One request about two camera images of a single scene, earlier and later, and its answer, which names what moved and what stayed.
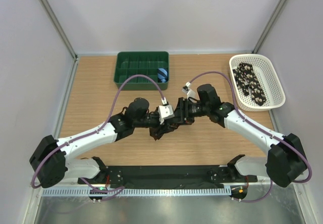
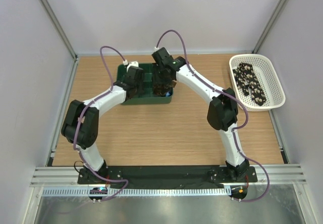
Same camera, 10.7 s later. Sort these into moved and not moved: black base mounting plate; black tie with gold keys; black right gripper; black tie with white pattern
Moved: black tie with gold keys; black right gripper
Not moved: black tie with white pattern; black base mounting plate
